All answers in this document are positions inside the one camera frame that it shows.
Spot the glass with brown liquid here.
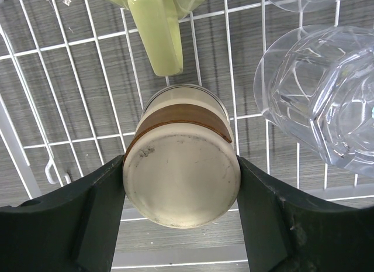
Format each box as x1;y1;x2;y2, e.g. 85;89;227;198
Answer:
123;84;240;229

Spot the yellow mug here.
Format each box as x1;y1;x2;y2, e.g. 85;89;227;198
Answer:
108;0;205;77

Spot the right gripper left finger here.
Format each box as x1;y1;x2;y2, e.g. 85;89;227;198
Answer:
1;156;125;271

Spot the white wire dish rack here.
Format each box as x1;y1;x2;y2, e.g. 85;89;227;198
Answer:
0;0;374;270

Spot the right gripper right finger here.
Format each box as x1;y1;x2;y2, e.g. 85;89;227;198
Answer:
237;157;373;271

